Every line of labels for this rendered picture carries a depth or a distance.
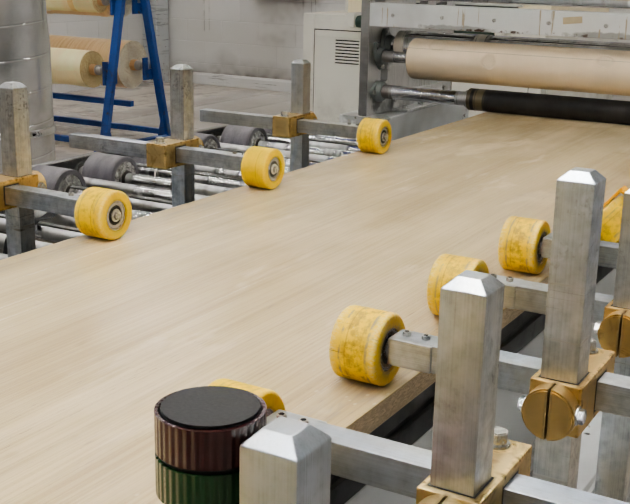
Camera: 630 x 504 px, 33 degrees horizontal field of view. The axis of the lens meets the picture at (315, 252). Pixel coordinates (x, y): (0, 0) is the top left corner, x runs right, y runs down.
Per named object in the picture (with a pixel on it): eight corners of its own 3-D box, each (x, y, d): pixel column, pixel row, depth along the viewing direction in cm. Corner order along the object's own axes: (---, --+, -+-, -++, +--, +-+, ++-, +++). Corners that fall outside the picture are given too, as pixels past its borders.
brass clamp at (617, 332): (672, 328, 128) (677, 288, 127) (645, 363, 117) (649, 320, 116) (621, 319, 131) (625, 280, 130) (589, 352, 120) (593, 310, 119)
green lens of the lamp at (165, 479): (286, 479, 59) (287, 443, 59) (224, 526, 54) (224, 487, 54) (199, 453, 62) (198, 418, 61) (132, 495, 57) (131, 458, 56)
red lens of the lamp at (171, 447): (287, 438, 58) (287, 401, 58) (224, 482, 53) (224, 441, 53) (198, 413, 61) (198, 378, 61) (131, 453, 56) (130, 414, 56)
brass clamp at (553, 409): (617, 398, 107) (622, 351, 106) (577, 449, 96) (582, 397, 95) (557, 385, 110) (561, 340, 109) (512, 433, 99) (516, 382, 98)
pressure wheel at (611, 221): (615, 246, 180) (649, 214, 176) (601, 256, 173) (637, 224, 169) (590, 220, 181) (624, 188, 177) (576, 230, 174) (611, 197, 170)
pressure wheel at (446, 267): (485, 246, 134) (462, 292, 130) (493, 289, 140) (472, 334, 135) (441, 239, 137) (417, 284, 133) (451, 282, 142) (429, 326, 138)
